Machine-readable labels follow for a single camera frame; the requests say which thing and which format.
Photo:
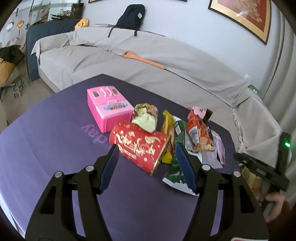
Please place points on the glass fish tank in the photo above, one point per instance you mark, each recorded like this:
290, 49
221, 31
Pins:
45, 11

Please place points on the red gold snack bag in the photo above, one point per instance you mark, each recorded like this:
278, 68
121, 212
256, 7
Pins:
198, 133

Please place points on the clear plastic bag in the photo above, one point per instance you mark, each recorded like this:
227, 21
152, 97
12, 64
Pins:
210, 158

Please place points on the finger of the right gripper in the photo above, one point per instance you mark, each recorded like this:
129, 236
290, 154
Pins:
255, 166

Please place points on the pink white wrapper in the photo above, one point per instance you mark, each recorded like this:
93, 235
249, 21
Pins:
219, 146

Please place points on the orange beanbag chair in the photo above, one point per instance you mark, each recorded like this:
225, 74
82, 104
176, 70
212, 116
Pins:
10, 58

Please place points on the pink toy pot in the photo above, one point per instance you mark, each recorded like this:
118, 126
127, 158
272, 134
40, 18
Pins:
198, 111

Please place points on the right red framed picture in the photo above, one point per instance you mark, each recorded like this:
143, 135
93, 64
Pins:
254, 16

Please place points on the yellow plush toy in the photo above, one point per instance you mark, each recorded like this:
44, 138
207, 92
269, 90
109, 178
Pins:
82, 24

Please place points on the green white milk carton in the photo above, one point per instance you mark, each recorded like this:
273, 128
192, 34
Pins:
180, 171

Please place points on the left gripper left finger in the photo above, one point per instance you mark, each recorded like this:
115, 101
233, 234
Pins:
68, 208

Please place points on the black backpack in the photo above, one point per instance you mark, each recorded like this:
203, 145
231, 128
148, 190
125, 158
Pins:
131, 19

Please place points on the green gold wrapper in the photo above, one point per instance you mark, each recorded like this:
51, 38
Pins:
146, 117

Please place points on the green box on sofa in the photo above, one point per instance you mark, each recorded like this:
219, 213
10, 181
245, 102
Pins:
254, 89

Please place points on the yellow snack bag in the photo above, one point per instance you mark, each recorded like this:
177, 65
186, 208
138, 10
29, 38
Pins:
168, 129

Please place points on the person right hand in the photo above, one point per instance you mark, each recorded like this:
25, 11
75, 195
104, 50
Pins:
278, 200

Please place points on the grey covered sofa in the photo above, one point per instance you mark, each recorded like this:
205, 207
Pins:
169, 68

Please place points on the orange back scratcher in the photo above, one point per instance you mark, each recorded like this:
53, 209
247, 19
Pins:
131, 55

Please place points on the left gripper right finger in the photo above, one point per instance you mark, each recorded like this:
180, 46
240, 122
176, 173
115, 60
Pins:
226, 207

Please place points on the red gold paper cup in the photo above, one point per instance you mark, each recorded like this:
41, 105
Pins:
142, 148

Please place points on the pink toy cash register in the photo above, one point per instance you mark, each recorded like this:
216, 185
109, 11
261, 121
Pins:
108, 107

